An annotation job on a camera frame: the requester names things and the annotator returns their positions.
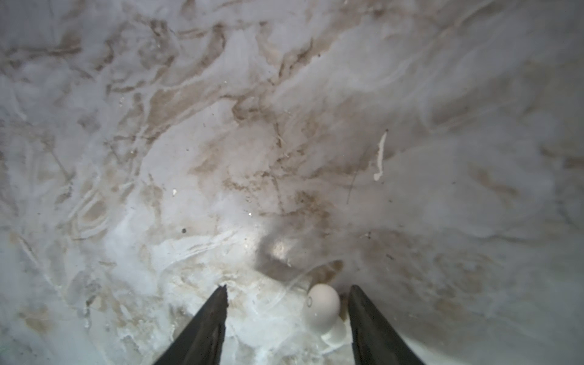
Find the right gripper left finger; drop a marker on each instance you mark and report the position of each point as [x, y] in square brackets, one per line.
[201, 341]

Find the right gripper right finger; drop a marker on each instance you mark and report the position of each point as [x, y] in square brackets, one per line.
[374, 340]

